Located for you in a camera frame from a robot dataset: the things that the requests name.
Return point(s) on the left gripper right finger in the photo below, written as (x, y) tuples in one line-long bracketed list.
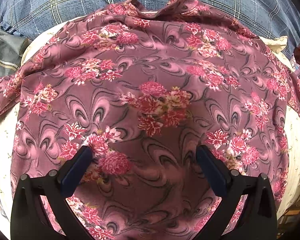
[(258, 216)]

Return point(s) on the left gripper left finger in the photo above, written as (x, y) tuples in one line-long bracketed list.
[(28, 217)]

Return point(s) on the maroon floral shirt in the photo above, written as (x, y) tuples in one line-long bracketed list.
[(150, 92)]

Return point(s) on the cream leaf-print pillow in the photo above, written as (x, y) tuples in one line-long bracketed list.
[(293, 159)]

